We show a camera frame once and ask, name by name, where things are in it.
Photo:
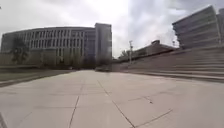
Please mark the large grey building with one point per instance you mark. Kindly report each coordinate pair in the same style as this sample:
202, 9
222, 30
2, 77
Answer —
66, 38

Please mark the row of bushes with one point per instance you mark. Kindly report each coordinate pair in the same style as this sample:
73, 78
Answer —
50, 59

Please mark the grass strip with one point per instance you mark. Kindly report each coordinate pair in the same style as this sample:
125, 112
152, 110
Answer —
20, 75

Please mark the wide stone staircase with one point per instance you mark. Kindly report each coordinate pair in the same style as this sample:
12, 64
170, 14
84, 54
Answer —
186, 63

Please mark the low brown building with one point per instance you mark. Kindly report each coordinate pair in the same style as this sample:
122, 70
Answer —
150, 50

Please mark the lamp pole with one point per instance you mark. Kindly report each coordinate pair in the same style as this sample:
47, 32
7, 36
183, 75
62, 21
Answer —
131, 51

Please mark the pale concrete slab plaza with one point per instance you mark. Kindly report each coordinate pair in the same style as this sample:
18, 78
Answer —
93, 96

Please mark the tree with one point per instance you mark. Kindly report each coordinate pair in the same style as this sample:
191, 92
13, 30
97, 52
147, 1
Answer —
19, 51

